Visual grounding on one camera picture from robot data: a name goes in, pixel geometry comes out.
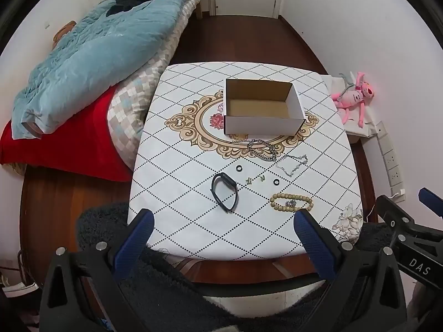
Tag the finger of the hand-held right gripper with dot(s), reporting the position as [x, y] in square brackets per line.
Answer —
[432, 202]
[403, 219]

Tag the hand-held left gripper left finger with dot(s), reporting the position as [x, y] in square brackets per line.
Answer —
[135, 238]

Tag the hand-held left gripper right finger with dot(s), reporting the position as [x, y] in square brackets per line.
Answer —
[313, 245]

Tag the black smart band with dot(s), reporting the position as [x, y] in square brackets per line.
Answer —
[226, 178]

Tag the white cardboard box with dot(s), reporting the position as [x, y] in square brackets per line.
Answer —
[263, 126]

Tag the white plug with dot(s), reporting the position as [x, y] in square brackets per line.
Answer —
[398, 193]

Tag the white diamond-patterned tablecloth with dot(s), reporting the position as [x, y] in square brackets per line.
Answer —
[193, 193]

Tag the red blanket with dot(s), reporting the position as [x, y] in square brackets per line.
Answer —
[69, 145]

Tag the pink plush toy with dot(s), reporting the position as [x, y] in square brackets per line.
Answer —
[356, 95]

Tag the checkered bed sheet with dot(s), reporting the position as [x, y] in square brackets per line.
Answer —
[138, 103]

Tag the light blue quilt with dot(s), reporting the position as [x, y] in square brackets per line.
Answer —
[97, 52]

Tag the white wall socket strip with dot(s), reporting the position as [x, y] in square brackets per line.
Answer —
[391, 160]

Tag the wooden bed frame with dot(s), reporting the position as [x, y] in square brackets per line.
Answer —
[199, 9]

